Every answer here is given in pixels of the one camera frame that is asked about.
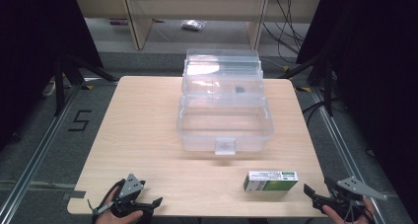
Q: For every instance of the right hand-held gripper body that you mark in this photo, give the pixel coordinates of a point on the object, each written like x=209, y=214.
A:
x=356, y=187

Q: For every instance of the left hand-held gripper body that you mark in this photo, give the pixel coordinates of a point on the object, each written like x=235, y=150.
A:
x=130, y=186

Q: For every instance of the person's right hand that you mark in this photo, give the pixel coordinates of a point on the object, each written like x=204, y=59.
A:
x=335, y=215

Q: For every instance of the person's left hand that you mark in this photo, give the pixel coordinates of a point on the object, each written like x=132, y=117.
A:
x=115, y=219

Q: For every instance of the green and white carton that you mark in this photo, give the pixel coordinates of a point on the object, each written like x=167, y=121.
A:
x=271, y=181

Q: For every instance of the black metal stand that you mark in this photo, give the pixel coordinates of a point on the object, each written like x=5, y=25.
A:
x=328, y=86
x=59, y=86

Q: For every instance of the clear plastic storage box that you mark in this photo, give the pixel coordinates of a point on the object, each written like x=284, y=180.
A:
x=225, y=118

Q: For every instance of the black curtain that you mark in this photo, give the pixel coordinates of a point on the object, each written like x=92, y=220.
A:
x=29, y=53
x=378, y=69

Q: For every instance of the clear plastic bag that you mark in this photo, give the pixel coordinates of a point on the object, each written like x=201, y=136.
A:
x=193, y=24

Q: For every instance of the aluminium floor rail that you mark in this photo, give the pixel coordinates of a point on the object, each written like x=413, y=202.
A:
x=36, y=155
x=345, y=151

